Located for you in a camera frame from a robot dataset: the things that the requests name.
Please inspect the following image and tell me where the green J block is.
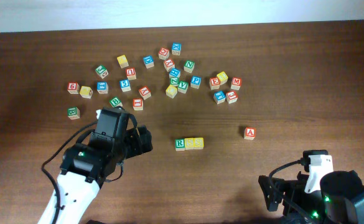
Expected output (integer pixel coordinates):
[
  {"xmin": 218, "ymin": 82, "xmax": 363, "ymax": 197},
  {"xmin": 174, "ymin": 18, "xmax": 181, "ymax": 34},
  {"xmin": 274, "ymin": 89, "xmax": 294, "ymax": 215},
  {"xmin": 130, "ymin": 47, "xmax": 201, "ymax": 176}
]
[{"xmin": 95, "ymin": 65, "xmax": 109, "ymax": 78}]

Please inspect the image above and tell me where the red 3 block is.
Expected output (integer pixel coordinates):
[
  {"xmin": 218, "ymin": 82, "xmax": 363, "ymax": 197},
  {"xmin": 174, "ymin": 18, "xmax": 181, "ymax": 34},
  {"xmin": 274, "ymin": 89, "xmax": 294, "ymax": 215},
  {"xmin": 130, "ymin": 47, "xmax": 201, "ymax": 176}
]
[{"xmin": 226, "ymin": 91, "xmax": 238, "ymax": 104}]

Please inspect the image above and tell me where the blue X block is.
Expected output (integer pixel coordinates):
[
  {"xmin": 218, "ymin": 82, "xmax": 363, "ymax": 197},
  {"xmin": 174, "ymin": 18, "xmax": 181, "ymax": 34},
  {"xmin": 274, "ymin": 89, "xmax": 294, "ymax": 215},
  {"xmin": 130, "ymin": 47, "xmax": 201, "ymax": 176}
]
[{"xmin": 171, "ymin": 42, "xmax": 182, "ymax": 55}]

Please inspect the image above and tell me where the green B block centre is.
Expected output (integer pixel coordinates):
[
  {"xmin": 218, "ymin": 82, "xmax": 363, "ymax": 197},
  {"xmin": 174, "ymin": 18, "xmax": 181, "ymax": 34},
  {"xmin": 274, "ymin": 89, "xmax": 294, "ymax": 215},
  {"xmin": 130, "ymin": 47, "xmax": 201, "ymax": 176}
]
[{"xmin": 110, "ymin": 96, "xmax": 123, "ymax": 108}]

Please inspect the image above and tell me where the red Y block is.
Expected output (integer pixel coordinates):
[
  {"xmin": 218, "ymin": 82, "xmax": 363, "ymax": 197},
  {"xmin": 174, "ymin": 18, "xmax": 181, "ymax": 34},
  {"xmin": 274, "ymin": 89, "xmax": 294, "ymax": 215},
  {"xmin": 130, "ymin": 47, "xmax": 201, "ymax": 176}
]
[{"xmin": 139, "ymin": 86, "xmax": 151, "ymax": 100}]

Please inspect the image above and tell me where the green N block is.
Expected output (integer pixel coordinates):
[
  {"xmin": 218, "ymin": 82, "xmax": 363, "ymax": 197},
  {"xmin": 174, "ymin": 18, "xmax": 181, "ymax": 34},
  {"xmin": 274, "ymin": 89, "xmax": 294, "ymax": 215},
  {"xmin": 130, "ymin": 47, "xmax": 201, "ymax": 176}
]
[{"xmin": 184, "ymin": 60, "xmax": 195, "ymax": 73}]

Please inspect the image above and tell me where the yellow block far left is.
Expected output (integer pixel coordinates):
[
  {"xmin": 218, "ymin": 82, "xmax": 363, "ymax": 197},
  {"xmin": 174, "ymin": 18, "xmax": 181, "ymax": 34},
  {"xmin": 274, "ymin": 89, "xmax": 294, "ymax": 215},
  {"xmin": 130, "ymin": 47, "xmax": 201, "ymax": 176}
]
[{"xmin": 79, "ymin": 86, "xmax": 93, "ymax": 99}]

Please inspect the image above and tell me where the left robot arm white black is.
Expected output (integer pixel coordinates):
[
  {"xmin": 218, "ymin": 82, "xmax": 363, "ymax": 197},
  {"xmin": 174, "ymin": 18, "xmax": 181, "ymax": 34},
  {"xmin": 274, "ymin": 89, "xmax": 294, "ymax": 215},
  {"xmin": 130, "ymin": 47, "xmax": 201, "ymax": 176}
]
[{"xmin": 39, "ymin": 106, "xmax": 153, "ymax": 223}]

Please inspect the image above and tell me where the blue 5 block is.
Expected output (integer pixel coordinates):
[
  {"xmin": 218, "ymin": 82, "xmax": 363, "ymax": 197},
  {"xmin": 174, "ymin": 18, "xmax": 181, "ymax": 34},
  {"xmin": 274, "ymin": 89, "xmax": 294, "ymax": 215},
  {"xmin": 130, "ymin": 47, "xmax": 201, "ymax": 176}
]
[{"xmin": 119, "ymin": 79, "xmax": 131, "ymax": 92}]

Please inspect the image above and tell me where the red U block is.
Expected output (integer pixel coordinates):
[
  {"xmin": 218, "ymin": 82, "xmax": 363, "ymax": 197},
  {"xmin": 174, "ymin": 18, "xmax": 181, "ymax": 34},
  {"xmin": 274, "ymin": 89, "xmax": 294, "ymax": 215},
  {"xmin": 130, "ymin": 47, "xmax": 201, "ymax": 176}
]
[{"xmin": 126, "ymin": 68, "xmax": 137, "ymax": 80}]

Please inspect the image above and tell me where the red M block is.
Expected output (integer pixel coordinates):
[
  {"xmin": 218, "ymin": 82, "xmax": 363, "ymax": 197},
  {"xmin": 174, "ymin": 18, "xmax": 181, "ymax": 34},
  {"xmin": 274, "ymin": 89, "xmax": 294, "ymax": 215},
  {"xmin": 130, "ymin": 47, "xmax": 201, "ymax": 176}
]
[{"xmin": 231, "ymin": 77, "xmax": 242, "ymax": 90}]

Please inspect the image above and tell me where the green R block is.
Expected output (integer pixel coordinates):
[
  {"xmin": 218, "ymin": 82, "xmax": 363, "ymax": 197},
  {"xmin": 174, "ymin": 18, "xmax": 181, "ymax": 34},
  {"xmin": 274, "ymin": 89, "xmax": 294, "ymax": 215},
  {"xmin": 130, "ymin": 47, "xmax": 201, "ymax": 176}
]
[{"xmin": 175, "ymin": 139, "xmax": 185, "ymax": 151}]

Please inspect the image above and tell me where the blue P block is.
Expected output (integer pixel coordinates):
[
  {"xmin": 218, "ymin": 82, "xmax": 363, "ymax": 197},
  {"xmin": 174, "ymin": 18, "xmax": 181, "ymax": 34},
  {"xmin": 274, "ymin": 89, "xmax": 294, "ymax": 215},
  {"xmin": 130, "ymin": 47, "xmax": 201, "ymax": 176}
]
[{"xmin": 190, "ymin": 76, "xmax": 202, "ymax": 89}]

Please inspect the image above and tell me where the red I block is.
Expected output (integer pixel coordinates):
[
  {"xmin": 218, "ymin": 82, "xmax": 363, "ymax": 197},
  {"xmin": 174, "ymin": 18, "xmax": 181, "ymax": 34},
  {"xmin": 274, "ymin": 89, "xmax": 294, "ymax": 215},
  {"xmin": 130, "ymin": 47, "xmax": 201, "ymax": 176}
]
[{"xmin": 133, "ymin": 98, "xmax": 144, "ymax": 111}]

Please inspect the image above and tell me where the yellow S block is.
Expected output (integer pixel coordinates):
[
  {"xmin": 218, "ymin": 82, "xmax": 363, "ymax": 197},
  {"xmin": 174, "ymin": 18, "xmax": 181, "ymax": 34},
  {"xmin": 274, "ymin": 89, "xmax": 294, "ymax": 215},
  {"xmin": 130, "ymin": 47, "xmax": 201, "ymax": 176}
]
[
  {"xmin": 184, "ymin": 138, "xmax": 195, "ymax": 150},
  {"xmin": 194, "ymin": 138, "xmax": 204, "ymax": 149}
]

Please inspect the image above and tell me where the blue block lower right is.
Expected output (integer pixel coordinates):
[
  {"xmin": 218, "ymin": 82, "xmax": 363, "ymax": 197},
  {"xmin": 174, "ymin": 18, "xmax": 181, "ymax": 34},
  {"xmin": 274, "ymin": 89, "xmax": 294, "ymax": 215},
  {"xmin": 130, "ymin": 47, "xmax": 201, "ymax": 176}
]
[{"xmin": 213, "ymin": 91, "xmax": 226, "ymax": 104}]

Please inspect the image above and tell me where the red 6 block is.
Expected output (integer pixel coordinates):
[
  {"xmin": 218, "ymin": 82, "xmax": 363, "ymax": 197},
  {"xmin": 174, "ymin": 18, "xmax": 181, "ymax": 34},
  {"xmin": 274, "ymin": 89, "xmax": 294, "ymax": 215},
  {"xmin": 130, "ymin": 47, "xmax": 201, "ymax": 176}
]
[{"xmin": 67, "ymin": 82, "xmax": 80, "ymax": 95}]

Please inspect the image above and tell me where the green b block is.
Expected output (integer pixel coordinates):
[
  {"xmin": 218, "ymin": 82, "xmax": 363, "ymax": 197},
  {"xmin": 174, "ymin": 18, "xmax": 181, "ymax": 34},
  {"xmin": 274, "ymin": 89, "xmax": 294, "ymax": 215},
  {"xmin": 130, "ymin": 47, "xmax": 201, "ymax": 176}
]
[
  {"xmin": 67, "ymin": 107, "xmax": 80, "ymax": 119},
  {"xmin": 110, "ymin": 96, "xmax": 123, "ymax": 108}
]

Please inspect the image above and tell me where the yellow C block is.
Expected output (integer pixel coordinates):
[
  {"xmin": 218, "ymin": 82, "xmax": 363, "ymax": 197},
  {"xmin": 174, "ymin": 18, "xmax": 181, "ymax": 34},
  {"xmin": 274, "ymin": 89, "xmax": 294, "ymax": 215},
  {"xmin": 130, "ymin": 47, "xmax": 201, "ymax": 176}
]
[{"xmin": 166, "ymin": 85, "xmax": 178, "ymax": 98}]

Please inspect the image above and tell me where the blue H block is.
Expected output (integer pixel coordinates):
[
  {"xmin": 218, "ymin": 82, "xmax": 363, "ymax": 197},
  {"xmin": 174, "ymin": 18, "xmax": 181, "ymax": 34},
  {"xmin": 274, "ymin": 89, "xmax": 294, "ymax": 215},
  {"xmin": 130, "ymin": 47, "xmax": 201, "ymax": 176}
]
[{"xmin": 169, "ymin": 68, "xmax": 181, "ymax": 78}]

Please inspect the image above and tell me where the green V block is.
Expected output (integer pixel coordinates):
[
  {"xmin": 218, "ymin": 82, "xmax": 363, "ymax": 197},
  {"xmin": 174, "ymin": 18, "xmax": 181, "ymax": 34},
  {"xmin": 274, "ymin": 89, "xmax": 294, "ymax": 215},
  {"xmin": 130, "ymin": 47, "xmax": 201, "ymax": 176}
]
[{"xmin": 177, "ymin": 81, "xmax": 189, "ymax": 93}]

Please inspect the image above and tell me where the red A block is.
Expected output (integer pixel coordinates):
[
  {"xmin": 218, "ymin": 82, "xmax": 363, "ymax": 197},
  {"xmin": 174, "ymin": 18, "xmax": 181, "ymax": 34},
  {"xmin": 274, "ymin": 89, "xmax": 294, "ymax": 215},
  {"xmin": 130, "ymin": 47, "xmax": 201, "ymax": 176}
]
[{"xmin": 244, "ymin": 127, "xmax": 256, "ymax": 140}]

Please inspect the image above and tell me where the green B block far left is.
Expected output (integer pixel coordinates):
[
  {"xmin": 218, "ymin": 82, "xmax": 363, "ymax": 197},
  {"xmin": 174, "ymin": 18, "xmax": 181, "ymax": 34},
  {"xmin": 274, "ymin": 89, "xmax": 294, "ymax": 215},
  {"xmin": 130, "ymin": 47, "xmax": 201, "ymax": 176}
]
[{"xmin": 67, "ymin": 107, "xmax": 80, "ymax": 119}]

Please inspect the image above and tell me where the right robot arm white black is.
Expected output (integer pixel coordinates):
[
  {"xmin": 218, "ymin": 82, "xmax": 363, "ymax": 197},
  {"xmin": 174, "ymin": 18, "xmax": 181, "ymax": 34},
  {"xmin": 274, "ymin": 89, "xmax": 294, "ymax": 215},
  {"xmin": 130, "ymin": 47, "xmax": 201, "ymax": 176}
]
[{"xmin": 258, "ymin": 150, "xmax": 364, "ymax": 224}]

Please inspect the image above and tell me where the blue D block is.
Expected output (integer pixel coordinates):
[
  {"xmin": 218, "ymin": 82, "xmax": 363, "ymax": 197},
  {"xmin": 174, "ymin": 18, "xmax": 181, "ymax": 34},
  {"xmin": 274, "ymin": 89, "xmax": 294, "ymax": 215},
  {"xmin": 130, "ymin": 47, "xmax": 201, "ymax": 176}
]
[{"xmin": 143, "ymin": 55, "xmax": 154, "ymax": 68}]

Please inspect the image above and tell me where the yellow block by E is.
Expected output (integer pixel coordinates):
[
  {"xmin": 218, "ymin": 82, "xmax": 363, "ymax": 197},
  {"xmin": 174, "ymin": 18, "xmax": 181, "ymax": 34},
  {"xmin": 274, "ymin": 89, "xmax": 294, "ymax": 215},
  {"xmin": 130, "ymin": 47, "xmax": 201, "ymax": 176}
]
[{"xmin": 217, "ymin": 71, "xmax": 228, "ymax": 85}]

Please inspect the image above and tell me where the yellow block top left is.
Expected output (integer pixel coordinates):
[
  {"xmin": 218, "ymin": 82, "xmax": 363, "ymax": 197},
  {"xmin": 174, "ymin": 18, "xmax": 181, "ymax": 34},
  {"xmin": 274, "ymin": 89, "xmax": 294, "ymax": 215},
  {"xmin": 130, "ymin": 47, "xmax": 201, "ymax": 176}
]
[{"xmin": 116, "ymin": 55, "xmax": 129, "ymax": 68}]

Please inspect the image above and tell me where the red E block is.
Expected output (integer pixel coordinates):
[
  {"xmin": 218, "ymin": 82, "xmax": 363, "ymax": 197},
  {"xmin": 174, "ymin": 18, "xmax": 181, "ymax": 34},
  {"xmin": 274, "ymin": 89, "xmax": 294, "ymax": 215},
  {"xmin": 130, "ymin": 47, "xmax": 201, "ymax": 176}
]
[{"xmin": 209, "ymin": 77, "xmax": 220, "ymax": 90}]

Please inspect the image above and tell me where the red C block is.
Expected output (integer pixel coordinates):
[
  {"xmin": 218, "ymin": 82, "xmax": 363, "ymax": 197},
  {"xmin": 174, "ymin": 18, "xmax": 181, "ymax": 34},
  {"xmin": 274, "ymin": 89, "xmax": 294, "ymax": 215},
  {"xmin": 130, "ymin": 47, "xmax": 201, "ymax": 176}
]
[{"xmin": 158, "ymin": 47, "xmax": 170, "ymax": 60}]

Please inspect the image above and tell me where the red K block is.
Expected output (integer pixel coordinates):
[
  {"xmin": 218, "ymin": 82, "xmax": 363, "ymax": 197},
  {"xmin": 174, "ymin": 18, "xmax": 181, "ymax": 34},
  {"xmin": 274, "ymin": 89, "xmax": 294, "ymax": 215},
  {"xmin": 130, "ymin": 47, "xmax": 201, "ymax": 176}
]
[{"xmin": 164, "ymin": 58, "xmax": 175, "ymax": 72}]

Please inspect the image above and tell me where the green Z block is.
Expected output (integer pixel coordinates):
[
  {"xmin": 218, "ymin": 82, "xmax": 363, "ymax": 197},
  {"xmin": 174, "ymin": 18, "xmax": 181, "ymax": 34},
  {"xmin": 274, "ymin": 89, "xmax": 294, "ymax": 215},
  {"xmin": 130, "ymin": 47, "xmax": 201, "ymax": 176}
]
[{"xmin": 170, "ymin": 77, "xmax": 180, "ymax": 86}]

